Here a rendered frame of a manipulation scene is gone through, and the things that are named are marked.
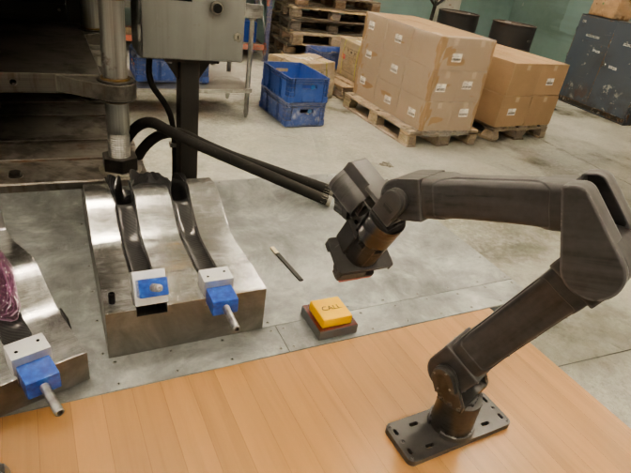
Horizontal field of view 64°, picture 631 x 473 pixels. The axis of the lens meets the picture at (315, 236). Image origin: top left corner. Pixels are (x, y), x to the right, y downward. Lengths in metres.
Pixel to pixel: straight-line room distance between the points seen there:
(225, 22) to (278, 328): 0.97
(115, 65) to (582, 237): 1.17
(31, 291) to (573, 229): 0.78
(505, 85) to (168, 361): 4.63
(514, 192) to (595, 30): 7.31
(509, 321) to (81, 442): 0.58
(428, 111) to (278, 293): 3.67
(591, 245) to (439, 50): 3.92
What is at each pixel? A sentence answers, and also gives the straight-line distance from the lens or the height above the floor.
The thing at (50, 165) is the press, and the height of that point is 0.79.
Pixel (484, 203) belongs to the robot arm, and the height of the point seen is 1.17.
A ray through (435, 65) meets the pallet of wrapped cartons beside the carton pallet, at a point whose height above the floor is 0.70.
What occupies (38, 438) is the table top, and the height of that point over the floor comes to 0.80.
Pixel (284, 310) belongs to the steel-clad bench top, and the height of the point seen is 0.80.
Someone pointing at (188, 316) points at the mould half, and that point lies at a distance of 0.87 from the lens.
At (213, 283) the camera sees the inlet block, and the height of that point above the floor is 0.91.
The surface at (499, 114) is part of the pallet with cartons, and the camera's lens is 5.23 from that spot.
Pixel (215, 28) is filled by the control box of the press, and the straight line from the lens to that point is 1.60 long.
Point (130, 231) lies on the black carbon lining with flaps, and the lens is 1.03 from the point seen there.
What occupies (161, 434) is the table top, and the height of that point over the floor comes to 0.80.
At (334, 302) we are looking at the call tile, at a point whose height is 0.84.
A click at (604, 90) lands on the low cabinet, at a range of 7.67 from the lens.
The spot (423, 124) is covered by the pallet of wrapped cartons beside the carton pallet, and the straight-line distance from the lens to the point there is 4.58.
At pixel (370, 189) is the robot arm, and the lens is 0.73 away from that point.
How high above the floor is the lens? 1.41
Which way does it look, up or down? 30 degrees down
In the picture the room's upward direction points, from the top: 9 degrees clockwise
